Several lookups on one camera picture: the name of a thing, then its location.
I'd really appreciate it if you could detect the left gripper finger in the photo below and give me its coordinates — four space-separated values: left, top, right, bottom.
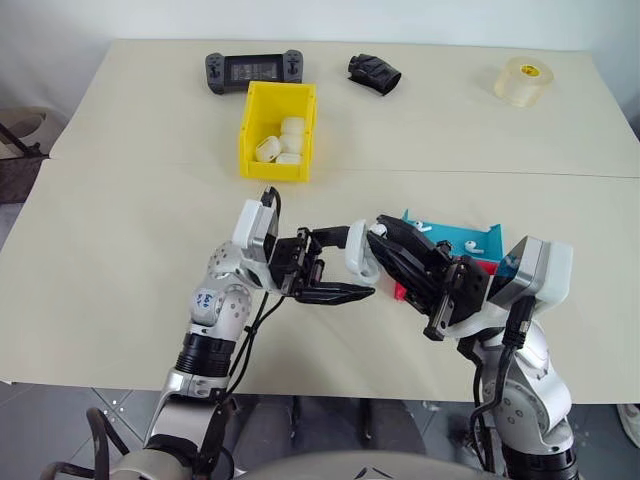
309 225 354 252
294 280 377 307

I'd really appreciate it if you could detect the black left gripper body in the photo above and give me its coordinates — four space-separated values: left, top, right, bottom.
267 226 327 302

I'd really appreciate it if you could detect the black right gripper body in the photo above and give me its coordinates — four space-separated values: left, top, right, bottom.
422 239 495 342

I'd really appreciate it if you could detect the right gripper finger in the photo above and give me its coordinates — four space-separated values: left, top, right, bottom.
367 233 445 320
375 214 454 274

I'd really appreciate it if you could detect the yellow plastic bin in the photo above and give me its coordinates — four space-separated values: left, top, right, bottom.
236 80 319 184

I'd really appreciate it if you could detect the blue plastic tray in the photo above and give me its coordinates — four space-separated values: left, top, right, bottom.
400 208 504 264

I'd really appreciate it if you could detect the crumpled black sleeve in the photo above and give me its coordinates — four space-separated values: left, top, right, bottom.
346 50 403 98

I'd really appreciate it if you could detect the grey handheld game controller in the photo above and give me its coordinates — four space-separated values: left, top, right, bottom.
203 50 307 97

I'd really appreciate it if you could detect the clear tape roll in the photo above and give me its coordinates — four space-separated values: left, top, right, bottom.
493 55 556 108

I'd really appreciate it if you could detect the white sneaker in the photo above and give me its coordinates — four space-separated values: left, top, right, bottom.
616 401 640 450

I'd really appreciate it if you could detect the beige round stool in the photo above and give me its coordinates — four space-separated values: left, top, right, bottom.
0 105 64 162

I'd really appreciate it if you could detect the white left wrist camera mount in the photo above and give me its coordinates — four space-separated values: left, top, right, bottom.
231 198 282 265

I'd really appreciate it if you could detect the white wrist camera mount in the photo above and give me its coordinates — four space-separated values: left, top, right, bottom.
446 235 574 342
231 198 282 265

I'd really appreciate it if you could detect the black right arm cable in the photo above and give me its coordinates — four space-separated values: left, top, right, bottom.
468 294 534 474

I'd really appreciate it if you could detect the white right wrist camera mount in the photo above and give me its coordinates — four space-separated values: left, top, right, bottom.
446 235 574 342

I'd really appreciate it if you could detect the dark torso cable loop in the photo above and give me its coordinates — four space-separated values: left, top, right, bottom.
83 406 132 480

